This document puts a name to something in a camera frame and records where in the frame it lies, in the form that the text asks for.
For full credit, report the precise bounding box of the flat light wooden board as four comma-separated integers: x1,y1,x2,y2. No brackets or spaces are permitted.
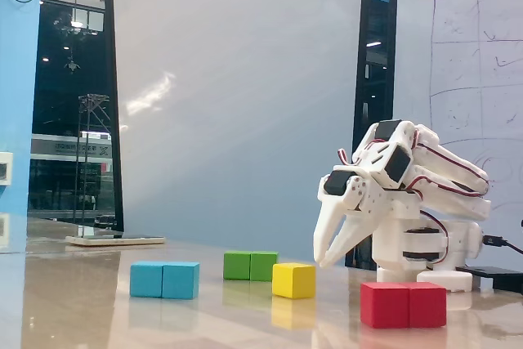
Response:
65,234,167,248

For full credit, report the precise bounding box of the red wooden block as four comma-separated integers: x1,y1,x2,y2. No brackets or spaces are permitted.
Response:
360,281,448,330

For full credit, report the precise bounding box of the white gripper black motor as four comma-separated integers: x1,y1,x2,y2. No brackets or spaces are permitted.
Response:
313,163,387,268

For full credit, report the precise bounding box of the white wall socket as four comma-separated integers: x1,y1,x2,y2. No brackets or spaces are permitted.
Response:
0,151,14,187

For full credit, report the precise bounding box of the black plug cable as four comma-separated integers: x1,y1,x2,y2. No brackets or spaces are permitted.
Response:
481,235,523,255

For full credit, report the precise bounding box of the small yellow wooden cube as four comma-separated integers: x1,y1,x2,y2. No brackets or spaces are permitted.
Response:
271,262,317,300

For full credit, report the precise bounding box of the flat black box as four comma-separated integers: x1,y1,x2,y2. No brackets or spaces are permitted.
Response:
455,266,523,291

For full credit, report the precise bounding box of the blue wooden block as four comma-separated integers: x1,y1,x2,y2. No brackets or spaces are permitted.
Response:
129,261,201,300

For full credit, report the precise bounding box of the whiteboard with marker drawings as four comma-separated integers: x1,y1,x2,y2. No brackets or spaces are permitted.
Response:
393,0,523,268

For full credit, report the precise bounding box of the green wooden block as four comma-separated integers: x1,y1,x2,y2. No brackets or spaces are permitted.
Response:
223,250,279,283

